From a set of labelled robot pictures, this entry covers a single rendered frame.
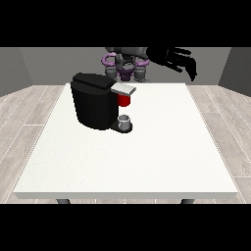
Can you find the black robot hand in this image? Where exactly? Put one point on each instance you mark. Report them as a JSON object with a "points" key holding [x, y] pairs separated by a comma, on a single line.
{"points": [[170, 59]]}

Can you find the pale grey machine lid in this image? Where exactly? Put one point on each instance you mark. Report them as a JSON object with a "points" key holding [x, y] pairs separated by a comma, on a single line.
{"points": [[124, 88]]}

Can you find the red pod holder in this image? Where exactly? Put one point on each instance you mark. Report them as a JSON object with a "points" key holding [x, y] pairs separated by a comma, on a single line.
{"points": [[123, 100]]}

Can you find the black coffee machine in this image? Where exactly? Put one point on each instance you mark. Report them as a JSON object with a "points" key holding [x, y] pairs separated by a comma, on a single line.
{"points": [[93, 104]]}

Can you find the grey robot trunk purple rings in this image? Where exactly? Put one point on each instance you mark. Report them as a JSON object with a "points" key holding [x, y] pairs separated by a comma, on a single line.
{"points": [[124, 72]]}

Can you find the small grey cup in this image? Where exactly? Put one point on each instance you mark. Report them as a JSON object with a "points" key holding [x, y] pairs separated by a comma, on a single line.
{"points": [[124, 122]]}

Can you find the dark table leg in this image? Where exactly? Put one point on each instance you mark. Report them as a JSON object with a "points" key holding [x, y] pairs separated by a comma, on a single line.
{"points": [[63, 201], [187, 201]]}

